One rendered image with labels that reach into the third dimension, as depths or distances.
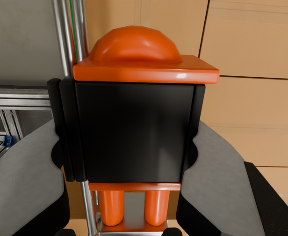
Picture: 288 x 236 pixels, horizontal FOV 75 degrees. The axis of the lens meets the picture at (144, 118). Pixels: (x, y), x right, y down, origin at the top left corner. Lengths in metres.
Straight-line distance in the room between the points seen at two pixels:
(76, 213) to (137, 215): 0.26
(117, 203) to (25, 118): 1.13
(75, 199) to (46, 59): 0.99
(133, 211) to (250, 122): 0.72
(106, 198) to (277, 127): 0.84
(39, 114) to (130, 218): 1.07
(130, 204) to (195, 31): 0.57
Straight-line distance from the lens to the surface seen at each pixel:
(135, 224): 0.19
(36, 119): 1.24
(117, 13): 0.65
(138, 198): 0.21
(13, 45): 1.39
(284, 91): 0.87
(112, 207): 0.18
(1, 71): 1.48
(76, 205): 0.46
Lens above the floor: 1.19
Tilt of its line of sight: 63 degrees down
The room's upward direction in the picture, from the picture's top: 176 degrees clockwise
